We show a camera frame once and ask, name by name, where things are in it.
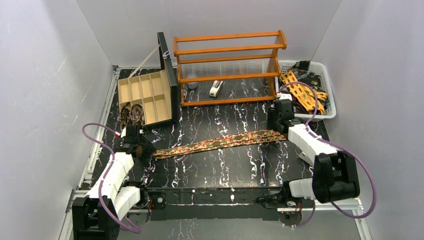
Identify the colourful floral patterned tie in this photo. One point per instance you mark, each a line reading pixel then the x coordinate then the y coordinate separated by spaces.
pixel 228 141

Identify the orange wooden shelf rack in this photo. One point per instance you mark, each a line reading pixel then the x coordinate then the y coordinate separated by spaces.
pixel 229 58

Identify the yellow patterned tie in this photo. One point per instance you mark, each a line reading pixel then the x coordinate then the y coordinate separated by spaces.
pixel 304 96

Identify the dark red tie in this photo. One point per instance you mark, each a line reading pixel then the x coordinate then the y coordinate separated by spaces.
pixel 299 108

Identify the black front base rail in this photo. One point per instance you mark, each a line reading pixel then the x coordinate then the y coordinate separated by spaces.
pixel 215 202

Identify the black compartment tie box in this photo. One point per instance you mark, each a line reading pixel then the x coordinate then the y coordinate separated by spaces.
pixel 156 91

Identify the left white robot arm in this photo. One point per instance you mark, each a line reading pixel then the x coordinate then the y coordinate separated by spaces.
pixel 103 211

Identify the grey round object on shelf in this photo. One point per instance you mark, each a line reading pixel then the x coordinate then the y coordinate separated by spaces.
pixel 192 86

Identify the rolled dark patterned tie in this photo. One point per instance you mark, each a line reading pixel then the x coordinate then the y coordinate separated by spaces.
pixel 124 115

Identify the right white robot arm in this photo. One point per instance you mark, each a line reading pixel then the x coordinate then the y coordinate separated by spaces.
pixel 335 175

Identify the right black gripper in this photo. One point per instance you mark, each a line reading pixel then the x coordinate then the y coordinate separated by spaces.
pixel 278 124

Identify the white plastic basket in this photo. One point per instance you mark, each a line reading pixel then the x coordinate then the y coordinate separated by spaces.
pixel 320 70

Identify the rolled brown patterned tie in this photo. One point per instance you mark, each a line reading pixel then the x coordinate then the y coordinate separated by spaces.
pixel 137 114

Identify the small white cardboard box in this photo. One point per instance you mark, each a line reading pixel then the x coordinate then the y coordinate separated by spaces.
pixel 305 158

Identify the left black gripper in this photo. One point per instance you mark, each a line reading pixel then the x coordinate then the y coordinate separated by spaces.
pixel 142 147

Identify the white stapler-like object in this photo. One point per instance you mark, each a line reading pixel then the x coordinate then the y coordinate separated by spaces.
pixel 215 88

